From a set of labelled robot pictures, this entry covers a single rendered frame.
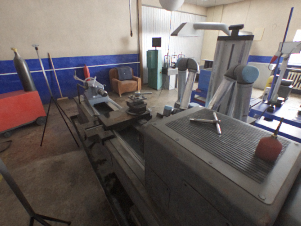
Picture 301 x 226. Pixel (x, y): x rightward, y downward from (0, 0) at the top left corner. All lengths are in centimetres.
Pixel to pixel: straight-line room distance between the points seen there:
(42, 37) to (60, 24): 61
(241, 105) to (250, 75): 25
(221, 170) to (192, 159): 10
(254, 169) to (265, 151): 8
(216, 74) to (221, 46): 30
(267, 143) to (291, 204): 18
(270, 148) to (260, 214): 22
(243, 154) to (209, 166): 15
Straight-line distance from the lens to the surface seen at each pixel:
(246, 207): 51
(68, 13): 542
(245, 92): 133
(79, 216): 207
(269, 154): 63
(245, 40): 168
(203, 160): 55
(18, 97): 392
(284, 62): 284
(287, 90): 622
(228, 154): 61
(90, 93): 222
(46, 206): 232
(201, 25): 655
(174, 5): 488
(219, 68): 183
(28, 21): 531
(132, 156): 126
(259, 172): 59
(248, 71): 126
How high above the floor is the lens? 170
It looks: 26 degrees down
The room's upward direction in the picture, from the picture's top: straight up
